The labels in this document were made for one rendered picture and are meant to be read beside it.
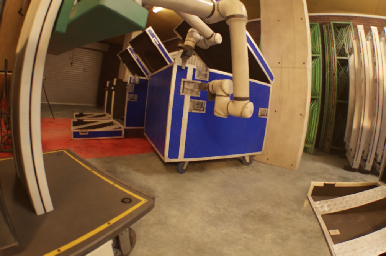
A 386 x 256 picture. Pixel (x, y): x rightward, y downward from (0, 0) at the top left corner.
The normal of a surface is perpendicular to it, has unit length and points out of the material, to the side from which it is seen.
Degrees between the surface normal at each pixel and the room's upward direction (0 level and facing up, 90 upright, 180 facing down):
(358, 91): 90
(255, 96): 90
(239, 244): 0
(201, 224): 0
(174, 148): 90
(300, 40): 90
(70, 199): 0
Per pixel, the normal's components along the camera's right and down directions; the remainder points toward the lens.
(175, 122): 0.43, 0.10
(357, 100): -0.70, -0.04
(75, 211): 0.11, -0.99
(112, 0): 0.91, 0.12
